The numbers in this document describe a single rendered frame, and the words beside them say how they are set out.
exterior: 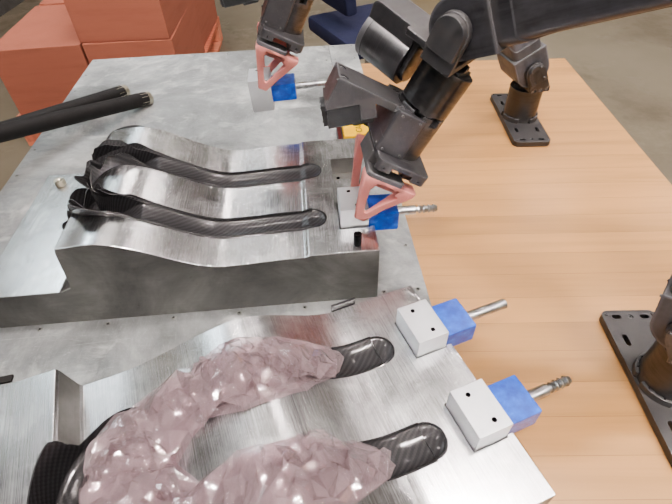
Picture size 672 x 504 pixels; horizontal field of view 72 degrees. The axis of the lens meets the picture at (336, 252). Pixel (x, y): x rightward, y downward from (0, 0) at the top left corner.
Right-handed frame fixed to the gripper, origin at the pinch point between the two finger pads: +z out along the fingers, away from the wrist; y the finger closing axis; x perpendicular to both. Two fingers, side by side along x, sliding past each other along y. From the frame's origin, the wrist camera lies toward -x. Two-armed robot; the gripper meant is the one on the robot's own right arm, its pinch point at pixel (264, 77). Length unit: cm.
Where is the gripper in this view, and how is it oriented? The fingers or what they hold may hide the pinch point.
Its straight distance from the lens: 83.2
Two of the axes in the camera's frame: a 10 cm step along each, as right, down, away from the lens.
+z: -4.2, 6.6, 6.2
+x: 9.0, 2.4, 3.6
